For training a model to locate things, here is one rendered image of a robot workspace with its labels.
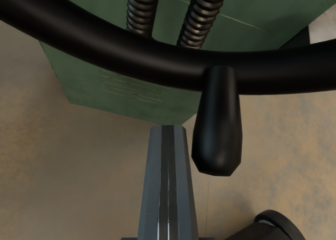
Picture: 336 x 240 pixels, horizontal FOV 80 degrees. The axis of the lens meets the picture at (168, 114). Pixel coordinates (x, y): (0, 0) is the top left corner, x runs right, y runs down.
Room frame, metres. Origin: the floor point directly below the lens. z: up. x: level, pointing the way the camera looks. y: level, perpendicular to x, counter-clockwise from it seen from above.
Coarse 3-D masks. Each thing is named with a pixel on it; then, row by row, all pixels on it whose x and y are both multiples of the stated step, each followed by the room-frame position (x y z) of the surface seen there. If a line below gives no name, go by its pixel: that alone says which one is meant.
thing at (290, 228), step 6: (264, 210) 0.28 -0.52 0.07; (270, 210) 0.28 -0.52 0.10; (258, 216) 0.25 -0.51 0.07; (264, 216) 0.25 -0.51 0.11; (270, 216) 0.25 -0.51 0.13; (276, 216) 0.26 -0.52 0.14; (282, 216) 0.27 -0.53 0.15; (264, 222) 0.24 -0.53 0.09; (270, 222) 0.24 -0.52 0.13; (276, 222) 0.24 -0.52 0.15; (282, 222) 0.25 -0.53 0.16; (288, 222) 0.26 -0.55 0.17; (282, 228) 0.23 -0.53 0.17; (288, 228) 0.24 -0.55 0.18; (294, 228) 0.26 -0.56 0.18; (288, 234) 0.23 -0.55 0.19; (294, 234) 0.24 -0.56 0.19; (300, 234) 0.25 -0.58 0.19
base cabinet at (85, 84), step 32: (96, 0) 0.18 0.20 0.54; (160, 0) 0.22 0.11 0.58; (224, 0) 0.27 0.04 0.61; (256, 0) 0.29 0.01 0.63; (288, 0) 0.30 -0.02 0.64; (320, 0) 0.32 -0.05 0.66; (160, 32) 0.23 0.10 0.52; (224, 32) 0.28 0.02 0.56; (256, 32) 0.30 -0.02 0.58; (288, 32) 0.32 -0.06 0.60; (64, 64) 0.14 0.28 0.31; (96, 96) 0.17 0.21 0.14; (128, 96) 0.22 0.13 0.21; (160, 96) 0.26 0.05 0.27; (192, 96) 0.30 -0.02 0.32
